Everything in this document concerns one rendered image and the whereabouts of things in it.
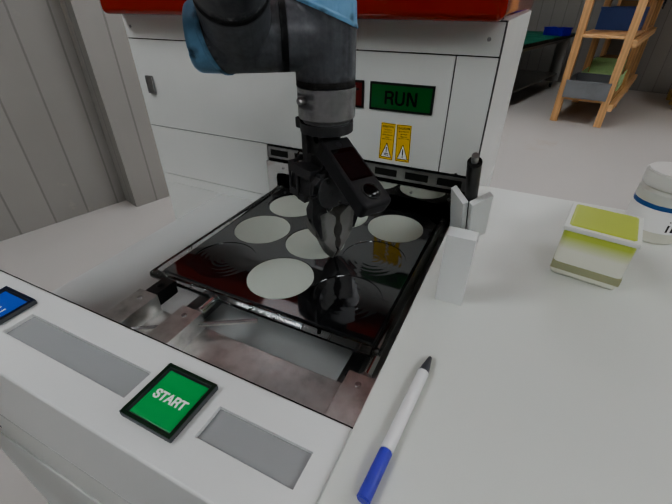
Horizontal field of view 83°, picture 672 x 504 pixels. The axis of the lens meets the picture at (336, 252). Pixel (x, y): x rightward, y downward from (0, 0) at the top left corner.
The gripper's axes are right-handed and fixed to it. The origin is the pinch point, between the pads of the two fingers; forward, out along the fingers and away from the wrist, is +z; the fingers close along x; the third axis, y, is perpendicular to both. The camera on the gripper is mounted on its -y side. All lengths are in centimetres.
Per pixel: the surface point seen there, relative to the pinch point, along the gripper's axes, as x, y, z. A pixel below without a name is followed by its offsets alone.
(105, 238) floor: 24, 208, 91
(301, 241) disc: 1.6, 7.7, 1.3
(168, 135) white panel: 6, 64, -4
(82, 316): 33.9, 0.6, -4.7
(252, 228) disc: 6.4, 16.8, 1.3
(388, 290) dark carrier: -1.2, -10.9, 1.3
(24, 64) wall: 29, 253, -3
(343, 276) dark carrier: 1.8, -4.4, 1.4
